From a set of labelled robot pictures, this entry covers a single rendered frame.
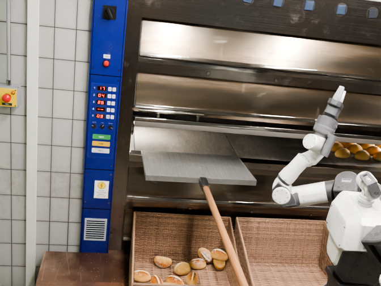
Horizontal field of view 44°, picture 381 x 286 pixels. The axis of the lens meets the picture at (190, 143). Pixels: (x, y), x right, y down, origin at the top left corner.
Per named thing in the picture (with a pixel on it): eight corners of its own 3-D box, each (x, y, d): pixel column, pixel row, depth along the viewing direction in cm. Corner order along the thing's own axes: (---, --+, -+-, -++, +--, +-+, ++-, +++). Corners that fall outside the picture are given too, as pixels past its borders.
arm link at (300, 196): (279, 205, 219) (329, 197, 212) (276, 214, 206) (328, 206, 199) (273, 181, 217) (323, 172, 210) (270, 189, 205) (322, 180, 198)
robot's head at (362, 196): (368, 192, 185) (375, 172, 182) (379, 205, 175) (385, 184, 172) (352, 190, 184) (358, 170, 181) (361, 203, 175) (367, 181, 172)
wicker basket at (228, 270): (128, 252, 273) (132, 209, 263) (224, 256, 281) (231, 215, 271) (127, 311, 228) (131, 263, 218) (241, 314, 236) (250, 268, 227)
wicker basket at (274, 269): (226, 256, 282) (234, 215, 272) (316, 258, 292) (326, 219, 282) (247, 314, 237) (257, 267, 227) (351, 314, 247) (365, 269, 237)
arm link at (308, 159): (324, 138, 208) (303, 160, 212) (313, 132, 202) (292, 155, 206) (333, 147, 203) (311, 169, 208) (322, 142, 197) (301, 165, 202)
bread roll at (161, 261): (172, 257, 260) (170, 267, 257) (172, 260, 265) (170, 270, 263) (154, 254, 260) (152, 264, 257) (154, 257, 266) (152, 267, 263)
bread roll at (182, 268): (193, 272, 258) (188, 273, 262) (190, 260, 259) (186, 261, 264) (176, 276, 253) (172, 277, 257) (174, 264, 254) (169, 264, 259)
